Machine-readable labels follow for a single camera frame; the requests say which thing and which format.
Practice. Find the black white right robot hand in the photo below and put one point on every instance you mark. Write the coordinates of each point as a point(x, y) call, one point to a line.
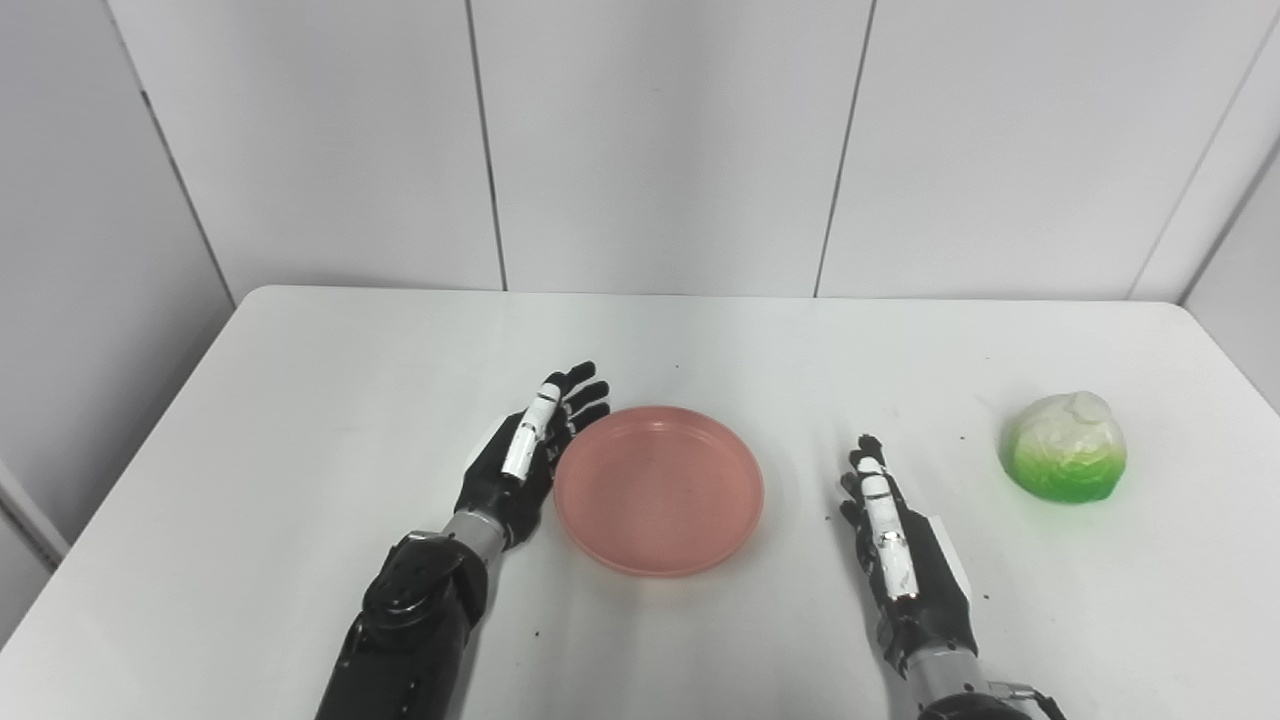
point(930, 590)

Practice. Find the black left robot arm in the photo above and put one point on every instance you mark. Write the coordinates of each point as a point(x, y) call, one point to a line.
point(415, 630)

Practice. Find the pink round plate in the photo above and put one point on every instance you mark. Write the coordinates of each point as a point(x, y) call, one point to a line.
point(660, 492)

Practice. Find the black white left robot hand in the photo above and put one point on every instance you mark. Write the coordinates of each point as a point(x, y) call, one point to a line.
point(500, 490)

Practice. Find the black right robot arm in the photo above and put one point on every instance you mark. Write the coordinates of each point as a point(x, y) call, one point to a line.
point(965, 695)

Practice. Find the green white toy cabbage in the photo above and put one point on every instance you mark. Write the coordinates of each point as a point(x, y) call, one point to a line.
point(1065, 450)

